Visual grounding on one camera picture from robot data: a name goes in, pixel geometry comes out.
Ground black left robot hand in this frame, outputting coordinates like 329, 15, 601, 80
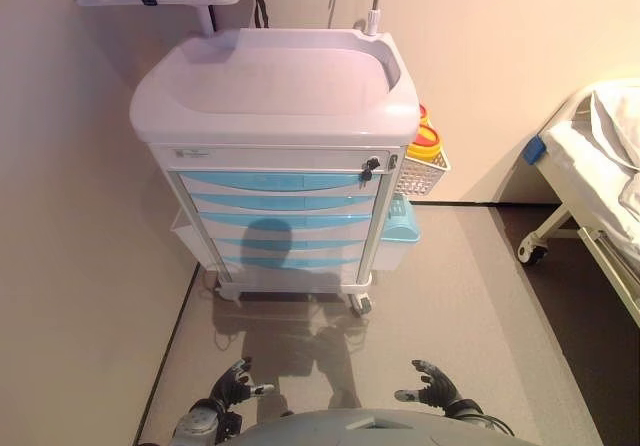
207, 357, 276, 420

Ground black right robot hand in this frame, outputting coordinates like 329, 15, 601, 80
393, 359, 464, 416

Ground grey robot torso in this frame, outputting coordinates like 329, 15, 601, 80
219, 408, 546, 446

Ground white side bin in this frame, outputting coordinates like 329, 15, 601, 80
169, 210, 202, 268

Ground white bin with blue lid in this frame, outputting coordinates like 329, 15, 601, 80
374, 193, 422, 272

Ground white bed caster wheel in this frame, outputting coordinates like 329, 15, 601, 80
517, 238, 551, 267

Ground white perforated side basket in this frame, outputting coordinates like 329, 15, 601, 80
399, 150, 453, 201

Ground black cart keys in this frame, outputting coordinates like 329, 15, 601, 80
359, 158, 382, 183

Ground yellow sharps container red lid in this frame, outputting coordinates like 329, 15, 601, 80
405, 103, 446, 165

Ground blue bed corner bumper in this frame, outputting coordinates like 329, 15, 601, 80
522, 135, 547, 166

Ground white bed sheet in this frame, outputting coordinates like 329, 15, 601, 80
542, 81, 640, 267

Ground white medical cart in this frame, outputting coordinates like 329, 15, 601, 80
128, 28, 421, 317

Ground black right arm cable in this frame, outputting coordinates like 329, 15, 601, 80
469, 413, 516, 437

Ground white hospital bed frame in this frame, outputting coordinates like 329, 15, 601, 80
492, 78, 640, 327

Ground black hanging cables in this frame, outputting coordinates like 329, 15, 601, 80
251, 0, 272, 30

